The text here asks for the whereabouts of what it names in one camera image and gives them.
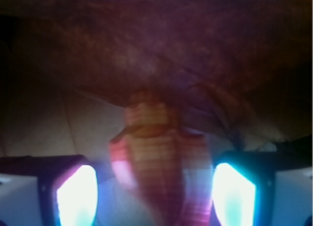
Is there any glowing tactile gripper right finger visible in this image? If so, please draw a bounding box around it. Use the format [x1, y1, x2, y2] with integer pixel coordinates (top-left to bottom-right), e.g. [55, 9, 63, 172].
[212, 151, 313, 226]

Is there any orange striped conch shell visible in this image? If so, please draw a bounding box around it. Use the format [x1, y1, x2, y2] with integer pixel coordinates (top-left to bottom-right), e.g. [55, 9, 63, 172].
[109, 90, 213, 226]

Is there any crumpled brown paper liner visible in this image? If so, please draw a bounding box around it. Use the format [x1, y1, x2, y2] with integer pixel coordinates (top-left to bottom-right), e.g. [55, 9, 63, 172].
[0, 0, 313, 149]

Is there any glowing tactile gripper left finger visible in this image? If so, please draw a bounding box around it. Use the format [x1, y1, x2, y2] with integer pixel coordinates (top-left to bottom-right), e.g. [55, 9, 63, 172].
[0, 155, 98, 226]

